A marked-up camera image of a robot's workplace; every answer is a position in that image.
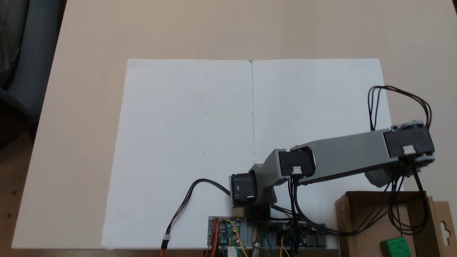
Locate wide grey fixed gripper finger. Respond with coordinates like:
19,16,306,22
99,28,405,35
364,165,406,189

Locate green dice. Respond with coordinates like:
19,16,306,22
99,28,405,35
380,237,412,257

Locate brown cardboard box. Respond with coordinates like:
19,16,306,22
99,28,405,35
335,190,454,257

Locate white paper sheet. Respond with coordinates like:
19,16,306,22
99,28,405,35
101,59,255,250
252,58,404,250

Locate blue power converter board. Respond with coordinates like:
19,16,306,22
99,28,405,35
275,222,327,248

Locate metal table clamp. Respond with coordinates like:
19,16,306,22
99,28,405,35
251,225,264,257

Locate motor controller circuit board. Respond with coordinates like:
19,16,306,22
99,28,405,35
208,216,244,247

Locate dark grey chair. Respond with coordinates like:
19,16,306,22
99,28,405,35
0,0,66,150

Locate thin black servo cable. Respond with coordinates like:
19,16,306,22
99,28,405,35
296,157,430,238
271,177,300,256
368,85,433,132

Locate red jumper wires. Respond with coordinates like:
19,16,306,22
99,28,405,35
210,218,219,257

